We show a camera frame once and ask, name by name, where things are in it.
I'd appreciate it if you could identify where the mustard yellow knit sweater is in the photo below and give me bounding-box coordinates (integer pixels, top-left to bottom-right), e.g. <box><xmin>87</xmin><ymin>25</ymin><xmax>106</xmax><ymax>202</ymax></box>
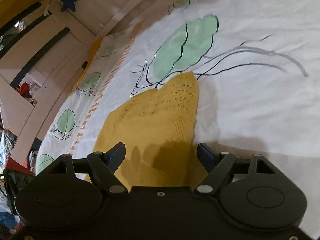
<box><xmin>93</xmin><ymin>72</ymin><xmax>207</xmax><ymax>189</ymax></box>

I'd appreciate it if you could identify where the pile of colourful clothes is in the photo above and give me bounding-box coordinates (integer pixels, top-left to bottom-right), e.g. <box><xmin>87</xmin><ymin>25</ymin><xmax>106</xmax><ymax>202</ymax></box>
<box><xmin>16</xmin><ymin>81</ymin><xmax>40</xmax><ymax>106</ymax></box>

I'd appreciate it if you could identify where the orange fitted bed sheet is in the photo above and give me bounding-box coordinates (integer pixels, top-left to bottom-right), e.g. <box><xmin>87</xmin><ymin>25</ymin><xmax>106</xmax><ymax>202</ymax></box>
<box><xmin>70</xmin><ymin>37</ymin><xmax>103</xmax><ymax>93</ymax></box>

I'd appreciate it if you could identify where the white leaf-print duvet cover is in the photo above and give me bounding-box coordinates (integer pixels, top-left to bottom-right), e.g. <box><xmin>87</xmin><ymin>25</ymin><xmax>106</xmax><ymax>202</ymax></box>
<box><xmin>36</xmin><ymin>0</ymin><xmax>319</xmax><ymax>238</ymax></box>

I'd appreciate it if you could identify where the dark blue star decoration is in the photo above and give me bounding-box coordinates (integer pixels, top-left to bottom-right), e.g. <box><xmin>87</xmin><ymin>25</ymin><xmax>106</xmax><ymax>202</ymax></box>
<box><xmin>60</xmin><ymin>0</ymin><xmax>78</xmax><ymax>12</ymax></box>

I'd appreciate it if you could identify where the light wooden bed frame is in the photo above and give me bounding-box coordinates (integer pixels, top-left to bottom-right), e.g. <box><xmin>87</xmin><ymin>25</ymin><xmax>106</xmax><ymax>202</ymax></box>
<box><xmin>0</xmin><ymin>0</ymin><xmax>235</xmax><ymax>165</ymax></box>

